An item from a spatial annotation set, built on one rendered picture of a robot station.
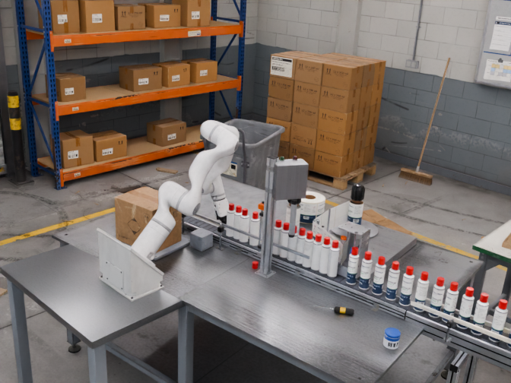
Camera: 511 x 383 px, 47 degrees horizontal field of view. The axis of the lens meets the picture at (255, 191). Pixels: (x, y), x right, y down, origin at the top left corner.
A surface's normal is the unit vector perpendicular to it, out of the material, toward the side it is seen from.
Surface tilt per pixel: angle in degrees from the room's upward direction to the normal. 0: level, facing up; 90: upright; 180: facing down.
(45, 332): 0
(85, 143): 90
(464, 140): 90
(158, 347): 0
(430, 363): 1
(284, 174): 90
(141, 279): 90
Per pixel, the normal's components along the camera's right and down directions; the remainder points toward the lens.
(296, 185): 0.30, 0.36
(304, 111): -0.62, 0.25
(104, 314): 0.05, -0.93
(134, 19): 0.73, 0.29
